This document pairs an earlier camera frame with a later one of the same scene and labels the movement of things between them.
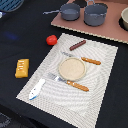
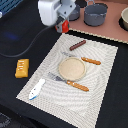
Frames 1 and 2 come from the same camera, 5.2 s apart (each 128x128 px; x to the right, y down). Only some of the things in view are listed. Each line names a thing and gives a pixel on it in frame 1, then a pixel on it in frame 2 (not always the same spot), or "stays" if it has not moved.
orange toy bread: x=22 y=68 stays
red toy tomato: x=51 y=40 → x=65 y=26
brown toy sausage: x=77 y=45 stays
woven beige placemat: x=72 y=81 stays
